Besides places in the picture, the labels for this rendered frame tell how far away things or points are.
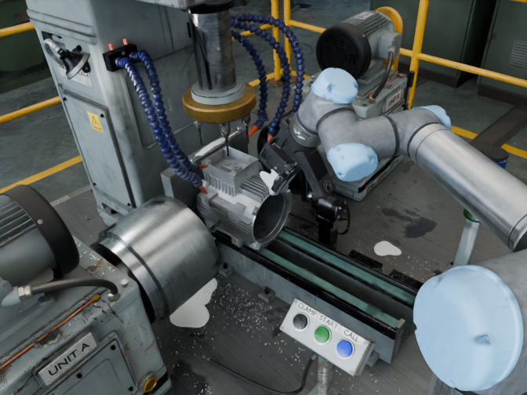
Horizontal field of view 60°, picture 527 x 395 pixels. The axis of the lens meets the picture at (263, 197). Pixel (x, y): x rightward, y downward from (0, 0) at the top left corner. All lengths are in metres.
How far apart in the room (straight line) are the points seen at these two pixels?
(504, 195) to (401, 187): 1.08
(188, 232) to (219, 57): 0.40
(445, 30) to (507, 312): 3.98
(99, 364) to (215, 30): 0.71
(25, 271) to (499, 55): 3.88
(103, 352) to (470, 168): 0.71
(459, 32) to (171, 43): 3.35
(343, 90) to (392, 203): 0.89
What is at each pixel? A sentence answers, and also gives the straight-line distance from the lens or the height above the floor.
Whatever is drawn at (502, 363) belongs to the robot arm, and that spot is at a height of 1.42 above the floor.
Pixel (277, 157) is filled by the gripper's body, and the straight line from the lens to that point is 0.95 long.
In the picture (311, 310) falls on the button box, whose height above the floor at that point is 1.08.
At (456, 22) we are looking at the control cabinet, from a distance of 4.34.
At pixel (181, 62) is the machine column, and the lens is 1.30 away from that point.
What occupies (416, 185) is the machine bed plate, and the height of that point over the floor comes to 0.80.
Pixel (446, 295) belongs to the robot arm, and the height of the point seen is 1.44.
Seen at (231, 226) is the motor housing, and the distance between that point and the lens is 1.21.
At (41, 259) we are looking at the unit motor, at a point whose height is 1.28.
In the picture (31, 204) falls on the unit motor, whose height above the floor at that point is 1.36.
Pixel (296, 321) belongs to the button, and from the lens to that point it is 0.93.
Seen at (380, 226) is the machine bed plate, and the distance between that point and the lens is 1.55.
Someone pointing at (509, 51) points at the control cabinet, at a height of 0.43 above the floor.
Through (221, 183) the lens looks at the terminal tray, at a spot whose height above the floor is 1.10.
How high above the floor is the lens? 1.81
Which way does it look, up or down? 38 degrees down
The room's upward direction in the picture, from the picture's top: 4 degrees counter-clockwise
